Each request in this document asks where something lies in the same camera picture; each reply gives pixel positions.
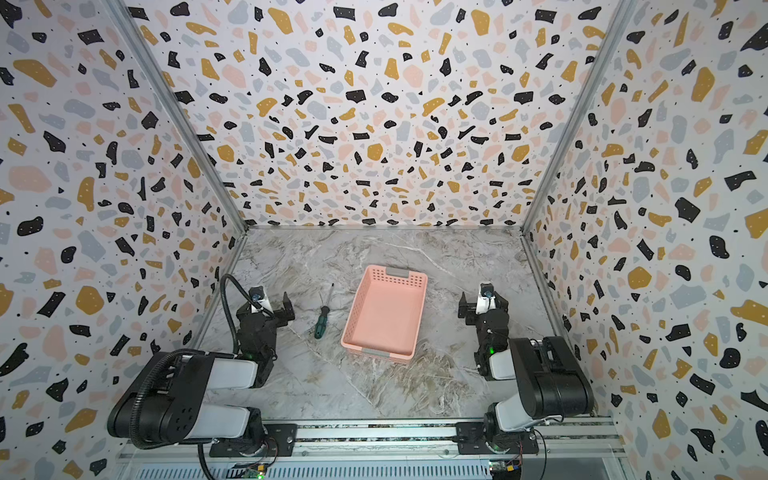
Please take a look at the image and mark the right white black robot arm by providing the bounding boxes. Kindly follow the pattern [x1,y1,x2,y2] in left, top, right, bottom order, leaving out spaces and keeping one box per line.
[457,283,595,453]

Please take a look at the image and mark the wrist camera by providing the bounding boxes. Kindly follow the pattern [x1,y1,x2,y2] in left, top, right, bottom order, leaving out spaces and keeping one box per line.
[475,283,496,315]
[248,286,273,312]

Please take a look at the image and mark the aluminium mounting rail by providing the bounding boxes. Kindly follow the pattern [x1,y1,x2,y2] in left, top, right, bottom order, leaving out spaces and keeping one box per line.
[113,416,634,479]

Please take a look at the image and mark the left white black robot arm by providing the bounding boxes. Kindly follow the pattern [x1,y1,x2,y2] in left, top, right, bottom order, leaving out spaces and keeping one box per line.
[107,287,295,456]

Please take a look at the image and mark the left black corrugated cable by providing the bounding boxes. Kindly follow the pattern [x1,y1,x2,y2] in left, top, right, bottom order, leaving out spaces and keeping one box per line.
[127,273,259,451]

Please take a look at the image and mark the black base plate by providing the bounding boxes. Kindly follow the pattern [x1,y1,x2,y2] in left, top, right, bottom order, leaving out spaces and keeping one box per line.
[209,423,298,461]
[453,421,539,455]

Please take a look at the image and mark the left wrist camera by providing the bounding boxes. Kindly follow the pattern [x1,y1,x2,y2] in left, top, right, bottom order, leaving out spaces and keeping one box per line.
[248,286,273,312]

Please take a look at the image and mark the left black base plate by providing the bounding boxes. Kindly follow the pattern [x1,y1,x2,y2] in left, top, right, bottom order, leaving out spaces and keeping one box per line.
[209,423,298,461]

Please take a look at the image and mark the green black handled screwdriver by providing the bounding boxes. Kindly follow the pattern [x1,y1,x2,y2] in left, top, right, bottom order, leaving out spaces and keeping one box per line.
[314,283,335,339]

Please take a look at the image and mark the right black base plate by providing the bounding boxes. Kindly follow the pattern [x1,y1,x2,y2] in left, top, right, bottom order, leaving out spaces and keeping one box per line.
[453,421,539,455]

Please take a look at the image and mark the pink plastic perforated bin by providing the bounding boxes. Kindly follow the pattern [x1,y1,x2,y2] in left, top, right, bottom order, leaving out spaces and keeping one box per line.
[341,265,428,364]

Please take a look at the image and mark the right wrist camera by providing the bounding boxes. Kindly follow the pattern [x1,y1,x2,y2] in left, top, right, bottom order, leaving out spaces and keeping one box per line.
[475,283,496,315]

